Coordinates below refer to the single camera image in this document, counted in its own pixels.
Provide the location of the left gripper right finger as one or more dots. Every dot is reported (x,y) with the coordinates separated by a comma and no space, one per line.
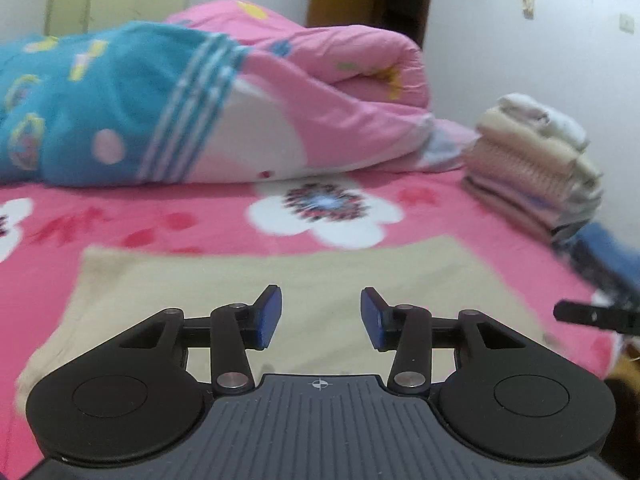
(405,330)

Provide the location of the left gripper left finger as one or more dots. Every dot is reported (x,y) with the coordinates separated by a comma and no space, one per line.
(236,328)

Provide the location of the beige trousers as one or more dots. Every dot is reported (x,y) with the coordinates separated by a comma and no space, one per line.
(320,330)

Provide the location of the folded clothes stack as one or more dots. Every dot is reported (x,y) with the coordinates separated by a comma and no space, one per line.
(529,164)

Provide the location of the blue folded garment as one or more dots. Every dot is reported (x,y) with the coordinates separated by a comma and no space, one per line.
(603,261)

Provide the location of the pink floral bed sheet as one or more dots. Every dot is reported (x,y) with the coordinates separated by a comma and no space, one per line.
(45,232)

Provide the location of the blue pink floral quilt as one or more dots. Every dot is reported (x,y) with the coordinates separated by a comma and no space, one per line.
(224,92)

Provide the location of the wall power socket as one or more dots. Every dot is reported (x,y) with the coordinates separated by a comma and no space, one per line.
(626,23)

